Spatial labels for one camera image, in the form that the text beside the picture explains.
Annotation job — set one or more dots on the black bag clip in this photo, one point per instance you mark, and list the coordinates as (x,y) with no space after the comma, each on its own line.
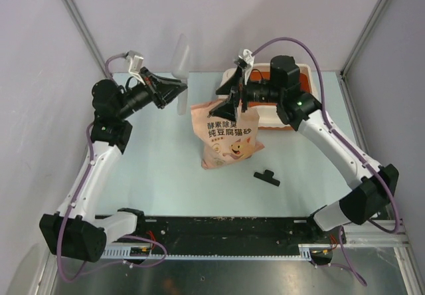
(268,177)

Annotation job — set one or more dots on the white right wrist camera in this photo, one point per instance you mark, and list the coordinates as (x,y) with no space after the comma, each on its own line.
(245,64)

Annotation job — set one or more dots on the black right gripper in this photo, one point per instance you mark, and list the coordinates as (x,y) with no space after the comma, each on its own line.
(228,109)

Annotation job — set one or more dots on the aluminium corner post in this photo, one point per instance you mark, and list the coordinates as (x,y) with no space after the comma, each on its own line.
(377,13)
(85,33)

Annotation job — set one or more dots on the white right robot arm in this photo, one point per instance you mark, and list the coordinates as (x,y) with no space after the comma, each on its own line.
(371,184)

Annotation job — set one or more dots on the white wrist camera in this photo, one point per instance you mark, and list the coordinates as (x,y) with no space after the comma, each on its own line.
(245,64)
(135,61)

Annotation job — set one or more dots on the pink cat litter bag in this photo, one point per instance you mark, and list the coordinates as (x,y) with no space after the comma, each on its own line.
(225,142)

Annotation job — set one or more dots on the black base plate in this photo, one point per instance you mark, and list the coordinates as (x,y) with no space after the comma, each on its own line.
(226,238)

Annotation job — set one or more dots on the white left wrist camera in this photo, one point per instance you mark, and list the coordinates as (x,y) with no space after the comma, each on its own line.
(135,61)

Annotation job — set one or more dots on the clear plastic litter scoop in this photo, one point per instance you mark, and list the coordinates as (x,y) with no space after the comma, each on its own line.
(180,70)

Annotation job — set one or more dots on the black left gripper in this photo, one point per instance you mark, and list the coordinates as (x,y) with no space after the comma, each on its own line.
(162,90)

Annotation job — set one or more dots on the right aluminium corner post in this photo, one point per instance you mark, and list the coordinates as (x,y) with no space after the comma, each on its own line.
(377,13)

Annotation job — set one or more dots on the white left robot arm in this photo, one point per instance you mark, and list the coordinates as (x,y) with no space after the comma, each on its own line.
(73,231)

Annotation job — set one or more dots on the aluminium frame rail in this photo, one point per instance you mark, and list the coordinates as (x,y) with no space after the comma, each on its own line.
(356,236)

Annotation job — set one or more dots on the left aluminium corner post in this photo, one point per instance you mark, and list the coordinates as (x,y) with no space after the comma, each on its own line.
(85,33)

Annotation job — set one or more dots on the white and orange litter box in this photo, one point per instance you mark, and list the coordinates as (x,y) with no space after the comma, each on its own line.
(291,113)

